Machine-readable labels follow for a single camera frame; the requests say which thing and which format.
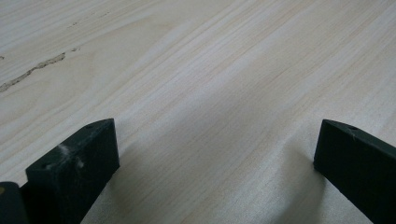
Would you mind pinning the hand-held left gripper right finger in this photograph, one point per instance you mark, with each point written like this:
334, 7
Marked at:
358, 165

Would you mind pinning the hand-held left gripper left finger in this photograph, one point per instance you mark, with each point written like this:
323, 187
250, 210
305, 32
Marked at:
71, 174

